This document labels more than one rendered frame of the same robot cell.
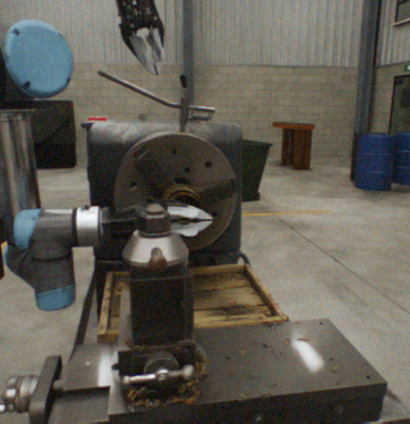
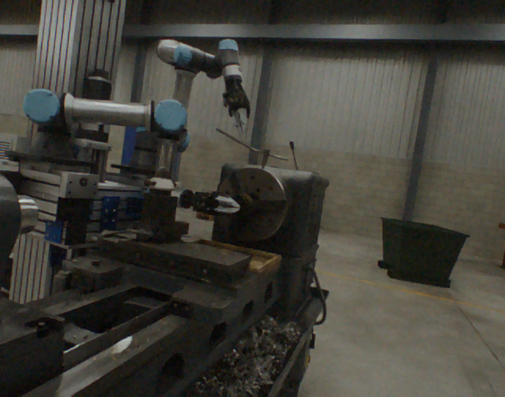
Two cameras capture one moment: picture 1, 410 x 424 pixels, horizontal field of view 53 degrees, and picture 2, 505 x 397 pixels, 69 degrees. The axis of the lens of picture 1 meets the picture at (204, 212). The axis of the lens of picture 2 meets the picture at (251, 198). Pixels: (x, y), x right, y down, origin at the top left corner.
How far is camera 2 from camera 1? 75 cm
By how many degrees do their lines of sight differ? 30
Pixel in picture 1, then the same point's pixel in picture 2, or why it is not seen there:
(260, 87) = (492, 188)
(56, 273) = not seen: hidden behind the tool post
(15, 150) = (164, 157)
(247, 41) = (482, 145)
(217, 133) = (295, 176)
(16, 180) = not seen: hidden behind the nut
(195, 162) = (263, 185)
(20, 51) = (160, 111)
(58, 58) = (177, 115)
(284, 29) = not seen: outside the picture
